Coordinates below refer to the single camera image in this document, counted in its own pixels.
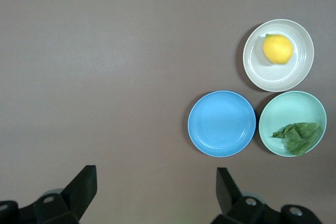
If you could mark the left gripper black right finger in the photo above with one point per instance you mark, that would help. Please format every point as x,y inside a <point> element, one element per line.
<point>228,195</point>

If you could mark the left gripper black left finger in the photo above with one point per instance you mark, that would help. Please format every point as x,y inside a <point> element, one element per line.
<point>78,192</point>

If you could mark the green lettuce leaf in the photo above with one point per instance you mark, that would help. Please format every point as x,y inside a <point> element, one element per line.
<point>299,137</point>

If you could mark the yellow lemon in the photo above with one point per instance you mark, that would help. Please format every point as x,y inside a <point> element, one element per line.
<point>277,49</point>

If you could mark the blue plate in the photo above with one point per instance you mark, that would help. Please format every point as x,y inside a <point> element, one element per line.
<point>221,124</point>

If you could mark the light green plate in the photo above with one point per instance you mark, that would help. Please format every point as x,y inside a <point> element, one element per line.
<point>291,108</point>

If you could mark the beige plate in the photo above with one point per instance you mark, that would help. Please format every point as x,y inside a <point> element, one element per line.
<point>278,75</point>

